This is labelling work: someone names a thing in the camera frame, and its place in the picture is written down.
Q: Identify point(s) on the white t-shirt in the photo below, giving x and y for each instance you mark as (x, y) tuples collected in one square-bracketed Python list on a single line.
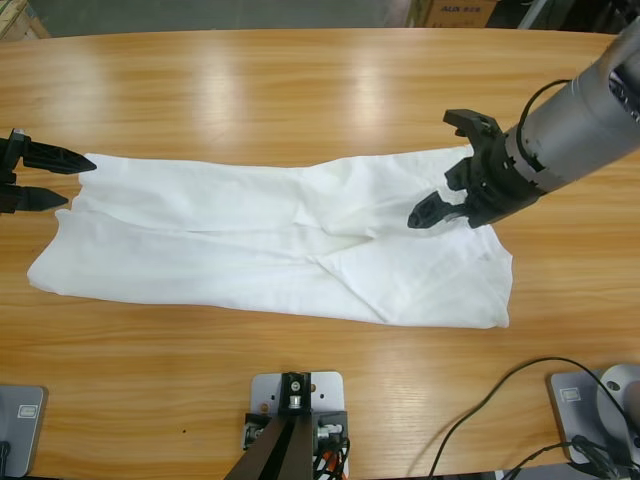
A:
[(225, 240)]

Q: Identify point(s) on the wooden crate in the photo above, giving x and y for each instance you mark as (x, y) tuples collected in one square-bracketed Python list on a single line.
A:
[(20, 17)]

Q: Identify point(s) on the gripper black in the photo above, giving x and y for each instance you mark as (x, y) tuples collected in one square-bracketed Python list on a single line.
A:
[(9, 165), (500, 180)]

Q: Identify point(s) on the cardboard box with AUX print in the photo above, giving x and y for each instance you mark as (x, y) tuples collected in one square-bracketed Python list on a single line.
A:
[(460, 12)]

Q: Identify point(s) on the black post clamp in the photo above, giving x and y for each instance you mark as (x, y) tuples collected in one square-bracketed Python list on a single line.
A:
[(302, 405)]

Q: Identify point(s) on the grey metal frame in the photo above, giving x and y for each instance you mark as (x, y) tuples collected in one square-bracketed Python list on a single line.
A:
[(532, 15)]

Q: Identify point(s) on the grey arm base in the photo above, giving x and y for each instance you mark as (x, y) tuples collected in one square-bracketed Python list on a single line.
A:
[(575, 420), (25, 440)]

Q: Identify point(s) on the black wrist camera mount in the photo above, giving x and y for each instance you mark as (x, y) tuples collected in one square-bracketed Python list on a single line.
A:
[(475, 122)]

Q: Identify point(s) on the black side bracket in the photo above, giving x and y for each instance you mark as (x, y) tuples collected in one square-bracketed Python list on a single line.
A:
[(255, 425), (337, 420)]

